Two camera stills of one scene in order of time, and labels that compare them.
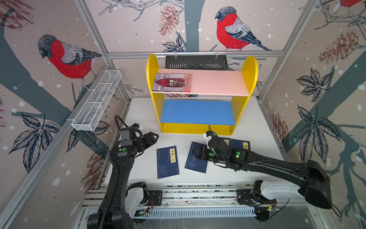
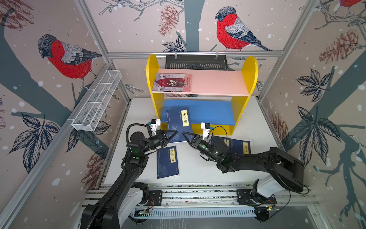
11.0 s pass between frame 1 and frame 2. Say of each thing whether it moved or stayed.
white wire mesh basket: stayed
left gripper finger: moved
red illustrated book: stayed
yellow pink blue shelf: stayed
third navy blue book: stayed
